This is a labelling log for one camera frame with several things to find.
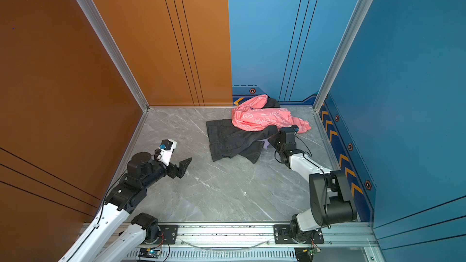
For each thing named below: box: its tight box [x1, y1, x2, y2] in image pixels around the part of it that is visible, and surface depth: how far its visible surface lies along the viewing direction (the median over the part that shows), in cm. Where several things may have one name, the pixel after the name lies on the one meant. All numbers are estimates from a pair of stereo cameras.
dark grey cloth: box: [206, 95, 281, 164], surface depth 96 cm
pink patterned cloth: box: [231, 94, 312, 133], surface depth 103 cm
